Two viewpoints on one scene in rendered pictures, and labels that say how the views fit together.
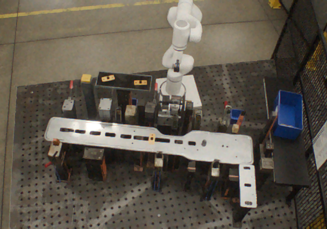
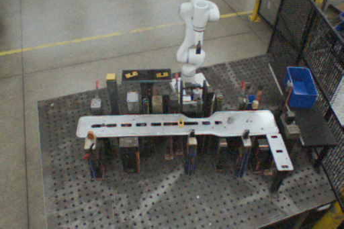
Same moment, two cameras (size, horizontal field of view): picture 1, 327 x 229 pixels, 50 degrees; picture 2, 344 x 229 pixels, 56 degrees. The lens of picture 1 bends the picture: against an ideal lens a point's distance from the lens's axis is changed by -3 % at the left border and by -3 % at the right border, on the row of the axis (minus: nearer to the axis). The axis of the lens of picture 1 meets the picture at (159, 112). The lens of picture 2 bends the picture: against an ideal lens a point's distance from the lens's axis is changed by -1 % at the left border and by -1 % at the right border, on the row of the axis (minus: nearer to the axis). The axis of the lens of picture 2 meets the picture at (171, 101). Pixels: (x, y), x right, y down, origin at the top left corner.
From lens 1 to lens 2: 0.45 m
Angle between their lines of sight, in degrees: 10
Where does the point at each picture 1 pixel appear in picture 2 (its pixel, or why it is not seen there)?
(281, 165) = (305, 129)
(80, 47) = (87, 72)
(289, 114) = (299, 88)
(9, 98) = (24, 123)
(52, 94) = (73, 104)
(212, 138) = (236, 116)
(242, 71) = (244, 66)
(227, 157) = (254, 129)
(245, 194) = (279, 159)
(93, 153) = (128, 142)
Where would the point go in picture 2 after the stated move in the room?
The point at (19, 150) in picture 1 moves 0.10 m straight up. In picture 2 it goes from (48, 157) to (44, 149)
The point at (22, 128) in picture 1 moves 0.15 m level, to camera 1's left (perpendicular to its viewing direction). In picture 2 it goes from (48, 137) to (28, 138)
